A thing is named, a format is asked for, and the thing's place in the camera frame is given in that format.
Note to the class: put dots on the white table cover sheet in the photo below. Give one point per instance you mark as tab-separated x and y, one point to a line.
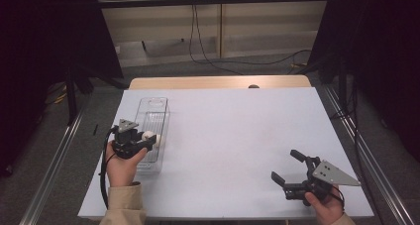
231	185

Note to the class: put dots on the clear plastic container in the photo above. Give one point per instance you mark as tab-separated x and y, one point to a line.
153	107

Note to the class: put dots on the black horizontal bar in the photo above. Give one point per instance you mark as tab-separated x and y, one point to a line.
214	0

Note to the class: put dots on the person's left hand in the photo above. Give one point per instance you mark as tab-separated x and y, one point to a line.
120	172

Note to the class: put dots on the person's right hand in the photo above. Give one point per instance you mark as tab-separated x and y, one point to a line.
325	211

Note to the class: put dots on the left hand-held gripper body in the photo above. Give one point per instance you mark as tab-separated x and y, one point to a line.
127	144

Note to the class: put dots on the black metal stand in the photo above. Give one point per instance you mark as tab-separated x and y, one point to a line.
342	89
71	99

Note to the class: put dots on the aluminium floor rail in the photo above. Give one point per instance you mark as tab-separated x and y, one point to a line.
369	159
52	172

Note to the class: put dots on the dark round table grommet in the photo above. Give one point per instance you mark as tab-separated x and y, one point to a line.
253	86

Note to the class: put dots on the wooden table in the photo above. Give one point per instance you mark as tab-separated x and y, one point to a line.
198	82

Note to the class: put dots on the white egg with brown mark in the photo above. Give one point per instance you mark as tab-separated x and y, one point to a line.
147	134

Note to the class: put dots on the black curtain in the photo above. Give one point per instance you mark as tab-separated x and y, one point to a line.
39	53
379	53

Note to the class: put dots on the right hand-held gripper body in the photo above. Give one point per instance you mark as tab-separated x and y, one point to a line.
325	173

